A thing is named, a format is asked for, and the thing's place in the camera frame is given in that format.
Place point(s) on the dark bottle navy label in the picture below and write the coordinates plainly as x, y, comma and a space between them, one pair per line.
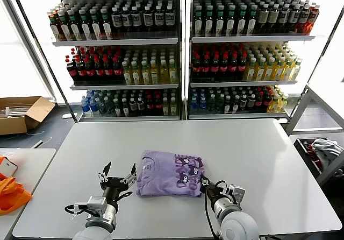
294, 16
169, 17
148, 18
127, 18
117, 19
304, 16
284, 16
137, 18
159, 18

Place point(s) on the black storage bin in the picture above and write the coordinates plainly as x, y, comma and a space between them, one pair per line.
306, 156

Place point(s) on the right wrist grey camera box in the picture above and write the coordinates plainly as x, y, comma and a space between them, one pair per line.
239, 194

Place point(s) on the left wrist grey camera box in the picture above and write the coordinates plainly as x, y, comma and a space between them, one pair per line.
96, 204

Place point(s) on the red drink bottle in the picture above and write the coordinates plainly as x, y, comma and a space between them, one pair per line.
314, 17

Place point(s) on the blue water bottle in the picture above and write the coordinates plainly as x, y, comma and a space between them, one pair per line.
93, 107
202, 104
85, 107
193, 104

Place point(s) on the yellow juice bottle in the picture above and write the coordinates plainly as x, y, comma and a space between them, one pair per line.
172, 74
251, 73
145, 75
127, 76
288, 71
279, 71
173, 107
274, 104
163, 74
261, 72
166, 108
136, 76
296, 71
154, 75
270, 72
282, 104

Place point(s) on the reddish tea bottle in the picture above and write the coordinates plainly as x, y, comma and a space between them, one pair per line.
54, 27

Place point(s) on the green cap tea bottle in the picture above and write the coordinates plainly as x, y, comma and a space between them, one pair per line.
85, 27
251, 21
220, 21
209, 21
199, 21
241, 21
96, 26
230, 21
75, 27
106, 26
64, 27

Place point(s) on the small white orange box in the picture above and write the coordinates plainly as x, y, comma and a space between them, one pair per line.
8, 167

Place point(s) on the green tinted bottle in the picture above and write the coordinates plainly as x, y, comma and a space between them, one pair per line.
212, 104
110, 107
220, 104
102, 107

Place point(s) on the short grey bar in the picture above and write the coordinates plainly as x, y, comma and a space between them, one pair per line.
38, 143

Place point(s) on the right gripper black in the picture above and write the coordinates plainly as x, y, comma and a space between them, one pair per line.
215, 191

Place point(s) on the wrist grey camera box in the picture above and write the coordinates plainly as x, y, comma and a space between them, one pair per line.
239, 194
96, 204

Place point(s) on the purple t-shirt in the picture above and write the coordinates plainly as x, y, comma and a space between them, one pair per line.
161, 175

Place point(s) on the black round knob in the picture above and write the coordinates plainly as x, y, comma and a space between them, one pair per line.
340, 172

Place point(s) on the grey metal shelf unit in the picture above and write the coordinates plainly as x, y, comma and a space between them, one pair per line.
252, 38
115, 42

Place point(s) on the red cap cola bottle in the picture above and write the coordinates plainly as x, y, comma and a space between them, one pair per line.
149, 106
267, 101
233, 67
206, 67
259, 101
215, 67
81, 71
71, 71
224, 67
242, 67
99, 71
118, 71
158, 106
196, 67

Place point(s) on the grey white garment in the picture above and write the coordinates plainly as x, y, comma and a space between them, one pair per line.
326, 149

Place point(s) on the small white flat object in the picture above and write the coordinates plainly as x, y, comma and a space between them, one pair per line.
66, 115

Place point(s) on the dark bottle grey label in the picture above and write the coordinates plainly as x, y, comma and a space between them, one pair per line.
274, 17
264, 17

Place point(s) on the dark window frame post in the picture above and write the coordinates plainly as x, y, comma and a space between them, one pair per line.
323, 48
42, 46

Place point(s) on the grey metal frame cart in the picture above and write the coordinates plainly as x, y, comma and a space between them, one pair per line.
297, 110

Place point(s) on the red garment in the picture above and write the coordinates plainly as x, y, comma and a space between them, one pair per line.
309, 148

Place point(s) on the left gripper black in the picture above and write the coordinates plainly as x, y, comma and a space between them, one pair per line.
115, 186

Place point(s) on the open cardboard box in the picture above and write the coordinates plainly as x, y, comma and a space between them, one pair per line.
37, 111

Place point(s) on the dark bottle white cap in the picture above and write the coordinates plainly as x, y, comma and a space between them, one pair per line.
228, 105
243, 102
236, 104
117, 108
133, 106
125, 108
141, 106
251, 102

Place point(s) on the orange fabric bag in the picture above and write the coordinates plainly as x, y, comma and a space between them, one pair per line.
10, 194

